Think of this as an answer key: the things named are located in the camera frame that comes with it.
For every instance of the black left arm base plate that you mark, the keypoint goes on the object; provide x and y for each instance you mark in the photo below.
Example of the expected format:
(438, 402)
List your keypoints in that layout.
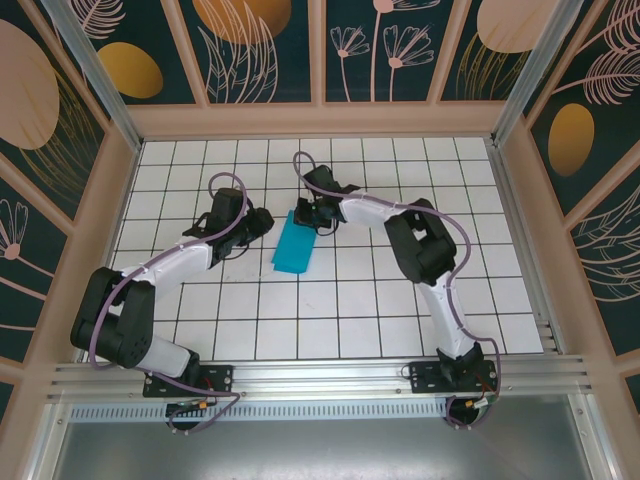
(220, 380)

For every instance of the dark panel with orange disc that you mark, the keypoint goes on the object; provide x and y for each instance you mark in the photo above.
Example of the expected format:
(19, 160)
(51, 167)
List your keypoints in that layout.
(240, 50)

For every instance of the grey metal sheet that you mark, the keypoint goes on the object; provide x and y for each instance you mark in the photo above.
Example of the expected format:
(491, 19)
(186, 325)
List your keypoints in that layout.
(320, 450)

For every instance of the small circuit board with connector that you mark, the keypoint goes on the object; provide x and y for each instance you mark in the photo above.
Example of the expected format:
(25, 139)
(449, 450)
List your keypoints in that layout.
(190, 407)
(477, 404)

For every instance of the dark panel with pale circle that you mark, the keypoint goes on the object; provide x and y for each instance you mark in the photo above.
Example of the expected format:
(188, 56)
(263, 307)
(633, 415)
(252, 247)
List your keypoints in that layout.
(30, 100)

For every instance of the long aluminium mounting rail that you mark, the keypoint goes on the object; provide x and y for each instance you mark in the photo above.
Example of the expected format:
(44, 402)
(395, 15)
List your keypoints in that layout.
(325, 372)

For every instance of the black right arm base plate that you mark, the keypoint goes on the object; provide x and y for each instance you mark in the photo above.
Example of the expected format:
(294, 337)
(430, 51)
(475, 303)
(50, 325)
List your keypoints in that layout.
(425, 377)

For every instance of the aluminium side rail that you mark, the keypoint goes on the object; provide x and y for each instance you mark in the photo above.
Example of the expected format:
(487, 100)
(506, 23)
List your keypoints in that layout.
(525, 250)

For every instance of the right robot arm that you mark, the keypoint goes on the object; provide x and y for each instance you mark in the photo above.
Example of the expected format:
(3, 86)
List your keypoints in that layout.
(360, 215)

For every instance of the aluminium corner post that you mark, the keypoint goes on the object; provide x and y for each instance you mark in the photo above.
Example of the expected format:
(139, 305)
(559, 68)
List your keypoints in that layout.
(95, 75)
(530, 75)

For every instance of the blue cloth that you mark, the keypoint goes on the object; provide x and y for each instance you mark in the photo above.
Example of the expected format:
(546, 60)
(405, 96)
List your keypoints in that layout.
(292, 250)

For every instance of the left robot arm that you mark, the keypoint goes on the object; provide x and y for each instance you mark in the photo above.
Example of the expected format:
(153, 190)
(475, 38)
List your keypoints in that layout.
(185, 262)

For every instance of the dark panel with pink flowers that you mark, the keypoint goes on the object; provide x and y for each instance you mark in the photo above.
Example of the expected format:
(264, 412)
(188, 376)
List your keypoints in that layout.
(380, 50)

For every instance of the dark panel with large leaf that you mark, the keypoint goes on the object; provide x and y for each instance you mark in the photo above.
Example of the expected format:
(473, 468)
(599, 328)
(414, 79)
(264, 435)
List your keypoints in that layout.
(610, 260)

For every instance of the dark panel with single flower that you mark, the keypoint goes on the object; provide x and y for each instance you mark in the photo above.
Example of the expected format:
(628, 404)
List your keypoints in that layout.
(25, 260)

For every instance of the dark panel with pale disc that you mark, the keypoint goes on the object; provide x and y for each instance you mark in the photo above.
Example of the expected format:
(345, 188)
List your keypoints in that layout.
(490, 50)

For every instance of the dark panel with gold oval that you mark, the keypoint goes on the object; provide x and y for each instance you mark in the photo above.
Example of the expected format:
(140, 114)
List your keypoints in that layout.
(130, 70)

